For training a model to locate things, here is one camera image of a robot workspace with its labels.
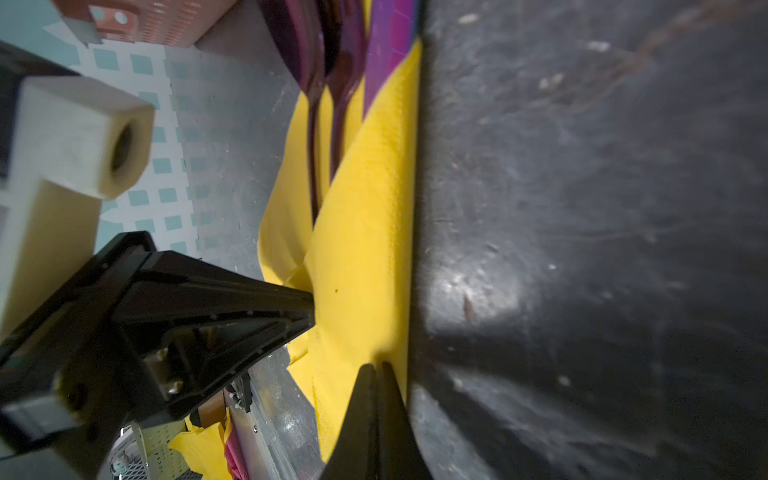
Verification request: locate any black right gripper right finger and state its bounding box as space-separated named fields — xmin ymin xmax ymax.
xmin=377 ymin=362 xmax=432 ymax=480

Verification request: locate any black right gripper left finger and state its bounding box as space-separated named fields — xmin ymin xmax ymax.
xmin=321 ymin=364 xmax=379 ymax=479

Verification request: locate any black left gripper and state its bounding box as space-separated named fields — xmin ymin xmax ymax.
xmin=1 ymin=231 xmax=315 ymax=479

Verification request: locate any yellow paper napkin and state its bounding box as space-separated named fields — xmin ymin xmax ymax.
xmin=258 ymin=34 xmax=422 ymax=461

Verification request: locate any purple metal spoon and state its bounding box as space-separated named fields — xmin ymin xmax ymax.
xmin=258 ymin=0 xmax=325 ymax=223

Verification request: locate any purple metal fork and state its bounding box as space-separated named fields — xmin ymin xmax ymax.
xmin=318 ymin=0 xmax=367 ymax=180

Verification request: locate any pink perforated plastic basket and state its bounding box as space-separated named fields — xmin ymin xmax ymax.
xmin=52 ymin=0 xmax=236 ymax=48

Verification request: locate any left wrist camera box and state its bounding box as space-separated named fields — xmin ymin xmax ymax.
xmin=1 ymin=43 xmax=155 ymax=337

